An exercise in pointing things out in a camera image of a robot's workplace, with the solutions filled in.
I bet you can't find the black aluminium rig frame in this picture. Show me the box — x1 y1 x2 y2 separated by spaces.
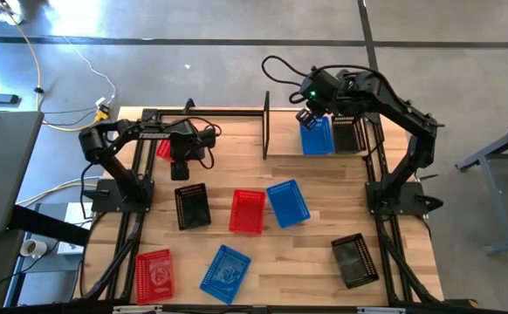
72 99 477 314

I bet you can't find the yellow cable plug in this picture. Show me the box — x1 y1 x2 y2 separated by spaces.
93 104 112 124

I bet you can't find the black base clamp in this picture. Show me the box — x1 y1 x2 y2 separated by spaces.
82 188 112 200
415 195 445 213

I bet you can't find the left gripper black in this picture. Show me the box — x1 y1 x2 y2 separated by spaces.
168 119 207 181

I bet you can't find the black plastic basket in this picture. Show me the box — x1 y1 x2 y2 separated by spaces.
330 232 381 290
174 182 212 231
331 115 367 154

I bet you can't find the yellow floor cable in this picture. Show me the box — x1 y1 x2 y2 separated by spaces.
0 2 106 133

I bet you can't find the blue basket with printed label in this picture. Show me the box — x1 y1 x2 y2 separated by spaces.
198 243 252 305

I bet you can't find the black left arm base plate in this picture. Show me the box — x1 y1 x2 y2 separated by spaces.
90 178 155 214

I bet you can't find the black left camera cable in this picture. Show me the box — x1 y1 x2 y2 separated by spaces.
161 115 223 171

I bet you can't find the grey metal table frame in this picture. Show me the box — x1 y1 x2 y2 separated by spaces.
454 118 508 256

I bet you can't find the black desk leg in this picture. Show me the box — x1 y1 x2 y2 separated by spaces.
7 203 93 248

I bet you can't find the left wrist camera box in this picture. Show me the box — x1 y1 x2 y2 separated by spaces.
199 126 218 149

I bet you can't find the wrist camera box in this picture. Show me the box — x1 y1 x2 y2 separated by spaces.
305 65 330 86
199 126 218 149

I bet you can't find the white frame label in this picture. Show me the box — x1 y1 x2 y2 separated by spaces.
113 305 163 314
357 306 407 314

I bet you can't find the red basket with printed label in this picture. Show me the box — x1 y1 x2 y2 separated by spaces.
134 248 175 305

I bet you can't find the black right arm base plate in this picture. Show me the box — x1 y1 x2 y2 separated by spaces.
365 181 429 216

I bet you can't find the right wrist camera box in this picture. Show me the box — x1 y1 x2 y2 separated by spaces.
305 65 330 86

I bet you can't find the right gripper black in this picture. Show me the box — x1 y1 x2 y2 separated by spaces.
296 73 341 131

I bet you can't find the pale yellow cable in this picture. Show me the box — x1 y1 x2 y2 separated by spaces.
16 175 102 208

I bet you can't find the blue plastic basket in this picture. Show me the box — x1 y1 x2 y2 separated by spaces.
265 179 312 229
299 115 336 157

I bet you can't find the black right camera cable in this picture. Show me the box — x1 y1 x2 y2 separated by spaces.
261 55 310 106

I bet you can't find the grey desk top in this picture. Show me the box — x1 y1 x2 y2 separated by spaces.
0 110 45 239

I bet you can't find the white floor cable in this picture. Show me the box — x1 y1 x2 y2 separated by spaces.
61 35 118 106

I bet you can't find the red plastic basket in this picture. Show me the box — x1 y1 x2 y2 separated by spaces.
228 188 267 236
155 138 173 161

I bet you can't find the black camera cable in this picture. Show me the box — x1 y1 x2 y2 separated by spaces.
161 115 223 171
261 55 310 106

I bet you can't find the white box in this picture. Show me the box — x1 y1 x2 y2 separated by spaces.
56 201 96 256

